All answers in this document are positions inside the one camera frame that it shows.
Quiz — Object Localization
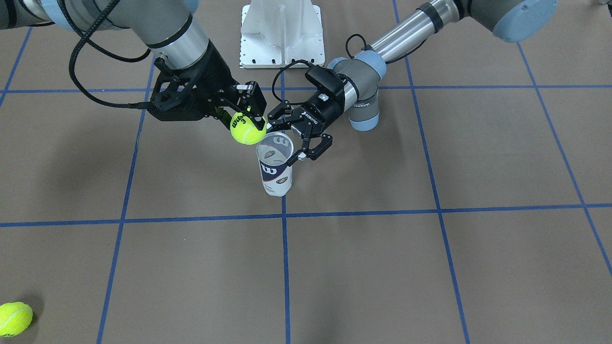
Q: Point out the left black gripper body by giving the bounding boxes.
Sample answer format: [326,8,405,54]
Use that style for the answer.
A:
[299,91,345,137]

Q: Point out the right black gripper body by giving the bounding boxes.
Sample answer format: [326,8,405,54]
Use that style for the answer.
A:
[146,41,240,122]

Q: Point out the yellow tennis ball number three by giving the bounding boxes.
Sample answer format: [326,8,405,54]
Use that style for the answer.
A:
[229,112,266,145]

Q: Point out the tennis ball can clear tube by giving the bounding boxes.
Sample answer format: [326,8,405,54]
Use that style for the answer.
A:
[256,131,294,197]

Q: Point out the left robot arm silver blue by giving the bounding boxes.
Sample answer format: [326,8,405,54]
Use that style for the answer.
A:
[268,0,557,166]

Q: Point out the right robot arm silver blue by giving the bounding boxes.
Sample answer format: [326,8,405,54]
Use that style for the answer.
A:
[1,0,266,130]

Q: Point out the brown paper table mat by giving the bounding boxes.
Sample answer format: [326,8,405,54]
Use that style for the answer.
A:
[0,0,612,344]

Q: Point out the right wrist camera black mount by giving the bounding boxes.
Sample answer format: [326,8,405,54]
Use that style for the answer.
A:
[147,57,205,121]

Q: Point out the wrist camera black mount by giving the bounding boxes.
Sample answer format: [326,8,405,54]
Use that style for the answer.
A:
[147,57,205,121]
[305,65,345,103]

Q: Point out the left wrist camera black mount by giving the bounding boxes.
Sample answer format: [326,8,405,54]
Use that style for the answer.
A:
[305,65,345,103]

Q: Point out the white pedestal column base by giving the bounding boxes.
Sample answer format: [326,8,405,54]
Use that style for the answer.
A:
[239,0,326,68]

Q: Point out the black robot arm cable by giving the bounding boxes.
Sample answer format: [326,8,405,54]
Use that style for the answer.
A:
[272,33,383,106]

